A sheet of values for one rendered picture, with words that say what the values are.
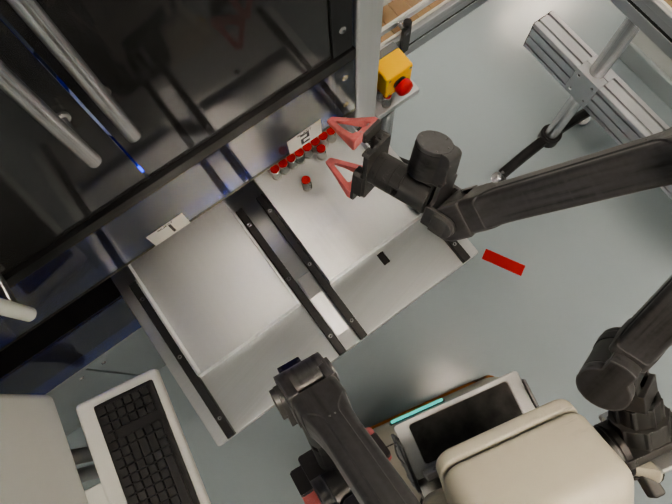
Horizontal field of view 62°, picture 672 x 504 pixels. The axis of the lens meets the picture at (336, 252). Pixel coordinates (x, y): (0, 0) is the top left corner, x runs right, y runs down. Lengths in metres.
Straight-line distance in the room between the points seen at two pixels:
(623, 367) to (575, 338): 1.40
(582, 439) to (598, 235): 1.65
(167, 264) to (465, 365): 1.22
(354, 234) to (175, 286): 0.42
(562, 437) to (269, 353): 0.66
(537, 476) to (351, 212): 0.73
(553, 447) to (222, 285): 0.77
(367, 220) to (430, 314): 0.92
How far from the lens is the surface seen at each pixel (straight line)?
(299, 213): 1.29
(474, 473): 0.77
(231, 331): 1.25
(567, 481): 0.76
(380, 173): 0.90
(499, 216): 0.83
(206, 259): 1.29
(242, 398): 1.24
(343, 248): 1.26
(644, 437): 0.96
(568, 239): 2.33
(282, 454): 2.12
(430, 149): 0.84
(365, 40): 1.08
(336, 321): 1.22
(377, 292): 1.24
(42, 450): 1.33
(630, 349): 0.87
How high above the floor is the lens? 2.09
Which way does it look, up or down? 75 degrees down
